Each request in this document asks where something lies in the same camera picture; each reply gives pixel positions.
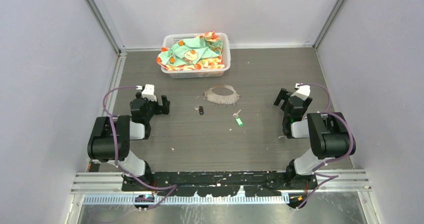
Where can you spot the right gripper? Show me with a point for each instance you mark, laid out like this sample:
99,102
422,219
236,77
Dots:
284,94

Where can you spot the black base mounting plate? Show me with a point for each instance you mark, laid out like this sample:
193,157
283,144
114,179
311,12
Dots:
218,183

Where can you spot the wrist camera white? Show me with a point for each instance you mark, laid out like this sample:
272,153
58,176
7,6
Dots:
148,93
302,91

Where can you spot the large metal keyring holder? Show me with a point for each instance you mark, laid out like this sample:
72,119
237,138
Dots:
215,98

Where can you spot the green orange patterned cloth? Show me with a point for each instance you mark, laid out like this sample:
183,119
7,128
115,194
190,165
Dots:
201,52

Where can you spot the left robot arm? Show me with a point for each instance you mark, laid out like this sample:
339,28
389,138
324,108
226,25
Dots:
110,138

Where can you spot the white plastic basket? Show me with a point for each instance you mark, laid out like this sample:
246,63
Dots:
226,56

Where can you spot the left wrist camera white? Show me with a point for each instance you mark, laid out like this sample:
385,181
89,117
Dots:
148,93

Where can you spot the key with green tag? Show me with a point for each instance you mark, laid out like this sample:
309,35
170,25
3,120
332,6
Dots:
237,118

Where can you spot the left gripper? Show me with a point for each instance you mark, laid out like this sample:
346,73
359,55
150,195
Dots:
160,109

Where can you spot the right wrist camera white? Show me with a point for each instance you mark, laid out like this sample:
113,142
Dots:
302,91

